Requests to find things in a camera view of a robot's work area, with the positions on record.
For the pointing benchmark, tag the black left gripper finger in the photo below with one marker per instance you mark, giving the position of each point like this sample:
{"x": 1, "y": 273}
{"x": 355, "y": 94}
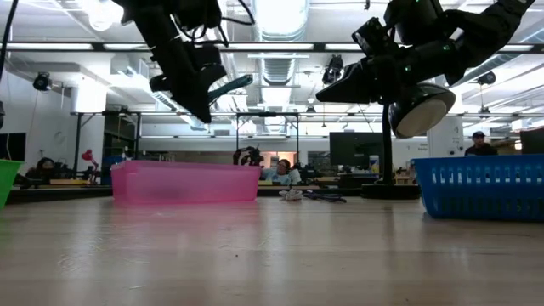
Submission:
{"x": 195, "y": 102}

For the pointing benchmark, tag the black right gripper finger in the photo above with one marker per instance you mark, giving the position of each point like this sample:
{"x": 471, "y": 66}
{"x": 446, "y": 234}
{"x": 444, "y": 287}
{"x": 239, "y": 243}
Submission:
{"x": 353, "y": 87}

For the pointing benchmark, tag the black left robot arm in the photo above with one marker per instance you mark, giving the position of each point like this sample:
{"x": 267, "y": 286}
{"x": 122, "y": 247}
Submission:
{"x": 157, "y": 17}

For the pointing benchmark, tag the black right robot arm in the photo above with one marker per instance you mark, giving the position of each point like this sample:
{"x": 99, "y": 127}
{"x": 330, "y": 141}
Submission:
{"x": 489, "y": 30}

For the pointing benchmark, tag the pink translucent plastic bin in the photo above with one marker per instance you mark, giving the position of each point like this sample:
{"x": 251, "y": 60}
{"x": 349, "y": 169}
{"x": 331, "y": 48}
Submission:
{"x": 187, "y": 183}

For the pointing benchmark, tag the green plastic bin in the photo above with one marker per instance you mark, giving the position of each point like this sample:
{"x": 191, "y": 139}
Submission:
{"x": 7, "y": 183}

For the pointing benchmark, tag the black ceiling spotlight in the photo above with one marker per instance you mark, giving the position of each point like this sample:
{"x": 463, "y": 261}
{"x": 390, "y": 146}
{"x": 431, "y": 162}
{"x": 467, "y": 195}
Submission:
{"x": 333, "y": 70}
{"x": 41, "y": 82}
{"x": 486, "y": 78}

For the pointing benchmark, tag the black gooseneck desk lamp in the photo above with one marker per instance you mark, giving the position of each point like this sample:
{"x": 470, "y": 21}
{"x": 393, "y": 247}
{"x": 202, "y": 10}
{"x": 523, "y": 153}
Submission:
{"x": 421, "y": 115}

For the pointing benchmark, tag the black computer monitor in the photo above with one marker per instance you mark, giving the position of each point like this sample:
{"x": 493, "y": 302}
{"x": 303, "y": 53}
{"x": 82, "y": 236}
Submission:
{"x": 355, "y": 149}

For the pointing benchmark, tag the small yellow blue bottle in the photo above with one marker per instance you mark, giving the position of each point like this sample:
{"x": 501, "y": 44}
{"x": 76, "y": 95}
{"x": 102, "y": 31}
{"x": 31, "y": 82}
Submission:
{"x": 374, "y": 165}

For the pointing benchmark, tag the black metal shelf rack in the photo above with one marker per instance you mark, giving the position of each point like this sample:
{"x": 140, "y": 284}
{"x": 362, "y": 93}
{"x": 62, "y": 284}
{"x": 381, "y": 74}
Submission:
{"x": 121, "y": 136}

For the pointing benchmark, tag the person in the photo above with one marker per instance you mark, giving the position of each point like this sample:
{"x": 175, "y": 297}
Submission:
{"x": 480, "y": 146}
{"x": 42, "y": 170}
{"x": 280, "y": 172}

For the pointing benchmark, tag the red desk lamp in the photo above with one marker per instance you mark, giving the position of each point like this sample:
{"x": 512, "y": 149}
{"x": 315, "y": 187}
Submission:
{"x": 89, "y": 156}

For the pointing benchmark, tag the blue plastic slotted basket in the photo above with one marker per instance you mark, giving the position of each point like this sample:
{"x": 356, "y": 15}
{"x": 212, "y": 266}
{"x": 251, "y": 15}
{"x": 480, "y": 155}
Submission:
{"x": 484, "y": 191}

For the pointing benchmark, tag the black table border rail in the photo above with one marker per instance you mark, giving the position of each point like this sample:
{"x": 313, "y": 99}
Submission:
{"x": 59, "y": 194}

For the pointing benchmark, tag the dark wall screen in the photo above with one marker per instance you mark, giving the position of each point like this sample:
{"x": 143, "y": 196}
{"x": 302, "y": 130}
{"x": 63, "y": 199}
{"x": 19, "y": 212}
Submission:
{"x": 13, "y": 147}

